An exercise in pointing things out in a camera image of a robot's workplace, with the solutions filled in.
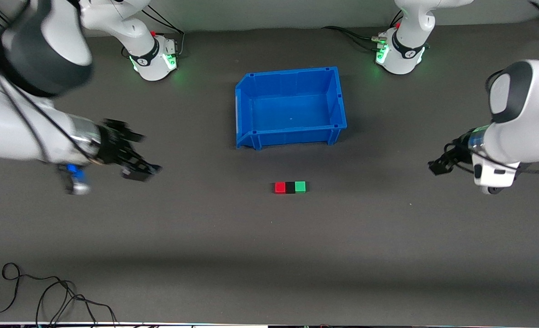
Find blue plastic storage bin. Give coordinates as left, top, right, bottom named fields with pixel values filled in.
left=235, top=67, right=348, bottom=151

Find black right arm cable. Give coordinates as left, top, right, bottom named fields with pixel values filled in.
left=0, top=68, right=99, bottom=164

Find black right arm base cables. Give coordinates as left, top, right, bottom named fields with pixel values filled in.
left=121, top=8, right=186, bottom=59

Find black arm base cables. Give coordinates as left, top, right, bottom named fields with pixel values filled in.
left=321, top=9, right=404, bottom=51
left=121, top=8, right=186, bottom=59

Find loose black cable tangle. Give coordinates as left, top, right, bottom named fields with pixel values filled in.
left=0, top=263, right=118, bottom=327

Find black left arm base cables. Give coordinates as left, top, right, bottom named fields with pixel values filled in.
left=321, top=9, right=404, bottom=51

